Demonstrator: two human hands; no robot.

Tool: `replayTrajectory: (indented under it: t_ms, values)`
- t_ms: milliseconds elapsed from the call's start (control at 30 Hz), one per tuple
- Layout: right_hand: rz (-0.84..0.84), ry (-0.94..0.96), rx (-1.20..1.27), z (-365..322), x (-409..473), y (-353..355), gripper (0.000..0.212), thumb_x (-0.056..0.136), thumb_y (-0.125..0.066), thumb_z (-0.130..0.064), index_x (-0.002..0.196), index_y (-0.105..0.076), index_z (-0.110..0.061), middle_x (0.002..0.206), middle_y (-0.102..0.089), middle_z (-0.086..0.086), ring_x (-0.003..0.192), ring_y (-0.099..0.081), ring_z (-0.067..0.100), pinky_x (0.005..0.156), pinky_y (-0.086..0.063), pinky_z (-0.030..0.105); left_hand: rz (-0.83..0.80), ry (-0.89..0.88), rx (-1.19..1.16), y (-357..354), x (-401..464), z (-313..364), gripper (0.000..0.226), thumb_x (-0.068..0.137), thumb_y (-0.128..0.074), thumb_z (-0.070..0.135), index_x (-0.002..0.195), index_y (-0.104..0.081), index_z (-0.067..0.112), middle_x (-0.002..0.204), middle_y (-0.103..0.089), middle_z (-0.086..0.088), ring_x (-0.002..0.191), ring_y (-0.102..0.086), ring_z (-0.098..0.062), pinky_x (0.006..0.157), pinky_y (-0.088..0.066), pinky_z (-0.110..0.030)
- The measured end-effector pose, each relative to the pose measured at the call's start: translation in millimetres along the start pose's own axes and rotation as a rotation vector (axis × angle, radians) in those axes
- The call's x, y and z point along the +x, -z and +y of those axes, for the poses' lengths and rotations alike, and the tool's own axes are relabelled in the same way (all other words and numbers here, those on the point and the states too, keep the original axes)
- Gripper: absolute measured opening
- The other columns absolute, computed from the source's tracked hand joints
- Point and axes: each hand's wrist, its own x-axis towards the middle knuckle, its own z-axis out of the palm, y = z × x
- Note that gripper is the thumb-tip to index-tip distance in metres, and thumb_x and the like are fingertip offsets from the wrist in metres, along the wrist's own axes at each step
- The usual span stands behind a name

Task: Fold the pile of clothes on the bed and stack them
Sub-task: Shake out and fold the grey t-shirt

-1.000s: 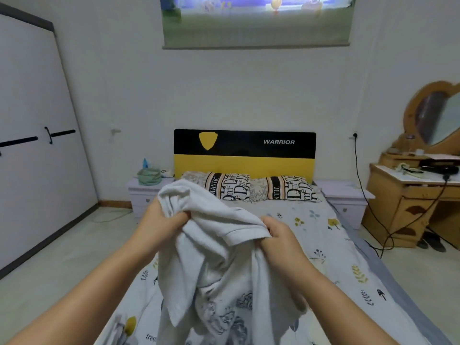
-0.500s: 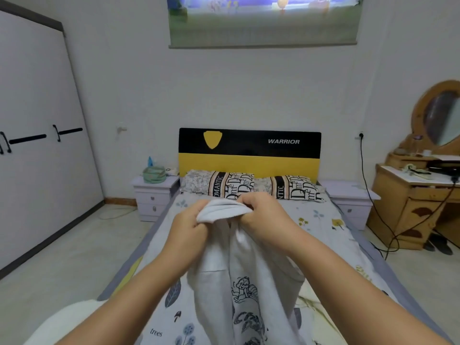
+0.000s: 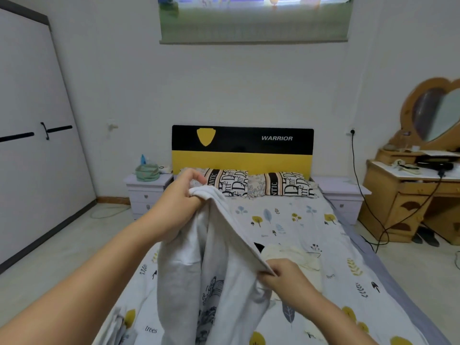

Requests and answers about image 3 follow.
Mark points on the person's right hand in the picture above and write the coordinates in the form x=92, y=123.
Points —
x=291, y=287

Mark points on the small white container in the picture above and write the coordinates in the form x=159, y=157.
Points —
x=166, y=170

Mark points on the person's left forearm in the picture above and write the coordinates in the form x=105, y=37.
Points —
x=79, y=298

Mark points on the white nightstand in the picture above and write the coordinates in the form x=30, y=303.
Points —
x=345, y=201
x=144, y=197

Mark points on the black yellow headboard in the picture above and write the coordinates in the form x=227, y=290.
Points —
x=273, y=161

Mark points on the bed with leaf print bedding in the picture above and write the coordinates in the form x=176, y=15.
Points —
x=338, y=240

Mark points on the wooden framed mirror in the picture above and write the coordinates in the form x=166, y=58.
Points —
x=410, y=104

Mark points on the wooden dressing table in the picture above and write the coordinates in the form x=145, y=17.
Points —
x=388, y=204

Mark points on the grey Chip n Dale shirt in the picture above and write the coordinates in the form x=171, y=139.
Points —
x=215, y=298

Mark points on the dark shoe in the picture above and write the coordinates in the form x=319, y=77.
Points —
x=430, y=236
x=418, y=235

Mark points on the person's right forearm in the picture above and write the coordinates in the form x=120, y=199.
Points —
x=338, y=323

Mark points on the white wardrobe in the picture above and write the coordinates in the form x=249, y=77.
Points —
x=36, y=183

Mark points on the black garment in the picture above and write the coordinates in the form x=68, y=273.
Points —
x=259, y=248

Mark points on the person's left hand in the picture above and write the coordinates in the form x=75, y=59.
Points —
x=180, y=204

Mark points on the small blue bottle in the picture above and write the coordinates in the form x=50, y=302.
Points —
x=143, y=159

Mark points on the black telephone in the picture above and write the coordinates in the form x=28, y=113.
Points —
x=435, y=166

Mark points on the wall socket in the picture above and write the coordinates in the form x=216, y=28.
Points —
x=352, y=130

